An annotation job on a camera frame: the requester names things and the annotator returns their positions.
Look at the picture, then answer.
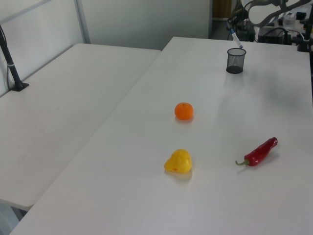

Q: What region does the orange mandarin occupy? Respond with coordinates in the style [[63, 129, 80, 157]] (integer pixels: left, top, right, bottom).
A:
[[174, 101, 194, 121]]

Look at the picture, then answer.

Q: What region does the black camera stand with clamp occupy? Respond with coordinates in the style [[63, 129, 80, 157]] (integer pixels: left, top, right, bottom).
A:
[[296, 9, 313, 52]]

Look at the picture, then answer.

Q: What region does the grey metal partition post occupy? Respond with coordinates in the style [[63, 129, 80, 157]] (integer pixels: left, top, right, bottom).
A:
[[74, 0, 91, 45]]

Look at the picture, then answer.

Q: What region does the clear plastic container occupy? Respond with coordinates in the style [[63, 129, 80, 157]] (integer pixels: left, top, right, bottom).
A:
[[283, 14, 296, 27]]

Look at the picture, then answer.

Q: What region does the adjacent white table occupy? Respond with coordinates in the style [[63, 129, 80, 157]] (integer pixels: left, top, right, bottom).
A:
[[0, 43, 162, 211]]

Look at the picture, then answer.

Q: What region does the white marker with blue cap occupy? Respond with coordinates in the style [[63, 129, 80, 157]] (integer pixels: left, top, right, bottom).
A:
[[230, 28, 244, 49]]

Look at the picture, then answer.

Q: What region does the black electronics box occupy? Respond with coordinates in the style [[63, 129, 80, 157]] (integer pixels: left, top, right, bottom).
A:
[[256, 27, 292, 45]]

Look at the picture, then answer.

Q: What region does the yellow pear-shaped fruit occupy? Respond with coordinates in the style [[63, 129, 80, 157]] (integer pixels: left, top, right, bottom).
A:
[[163, 148, 193, 174]]

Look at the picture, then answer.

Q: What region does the black camera pole with base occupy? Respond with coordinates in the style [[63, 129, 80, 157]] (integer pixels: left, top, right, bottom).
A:
[[0, 24, 30, 92]]

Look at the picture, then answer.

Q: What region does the black mesh pen cup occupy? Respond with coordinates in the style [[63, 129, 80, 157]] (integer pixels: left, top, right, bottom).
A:
[[225, 47, 247, 74]]

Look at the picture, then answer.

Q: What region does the red chili pepper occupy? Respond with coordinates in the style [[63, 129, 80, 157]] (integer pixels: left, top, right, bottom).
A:
[[235, 137, 279, 168]]

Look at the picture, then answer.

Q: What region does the wooden cabinet door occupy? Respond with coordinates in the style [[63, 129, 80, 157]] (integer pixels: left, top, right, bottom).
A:
[[211, 0, 242, 20]]

